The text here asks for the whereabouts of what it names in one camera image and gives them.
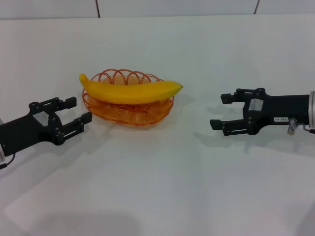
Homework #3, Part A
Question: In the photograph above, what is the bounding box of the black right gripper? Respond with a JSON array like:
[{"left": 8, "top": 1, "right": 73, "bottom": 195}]
[{"left": 209, "top": 88, "right": 312, "bottom": 137}]

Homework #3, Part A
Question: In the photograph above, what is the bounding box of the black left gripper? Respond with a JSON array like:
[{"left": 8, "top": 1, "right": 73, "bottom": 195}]
[{"left": 0, "top": 96, "right": 93, "bottom": 157}]

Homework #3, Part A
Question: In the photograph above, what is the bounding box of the orange woven plastic basket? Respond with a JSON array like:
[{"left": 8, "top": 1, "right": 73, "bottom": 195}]
[{"left": 81, "top": 68, "right": 175, "bottom": 126}]

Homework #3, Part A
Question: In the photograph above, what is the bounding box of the yellow banana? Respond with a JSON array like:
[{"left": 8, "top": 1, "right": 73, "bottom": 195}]
[{"left": 78, "top": 73, "right": 184, "bottom": 104}]

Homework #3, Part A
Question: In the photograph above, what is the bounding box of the silver right connector plug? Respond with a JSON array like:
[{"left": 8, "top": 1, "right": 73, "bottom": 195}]
[{"left": 287, "top": 118, "right": 297, "bottom": 136}]

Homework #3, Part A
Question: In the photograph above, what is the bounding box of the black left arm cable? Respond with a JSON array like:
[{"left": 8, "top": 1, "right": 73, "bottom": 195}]
[{"left": 0, "top": 153, "right": 16, "bottom": 170}]

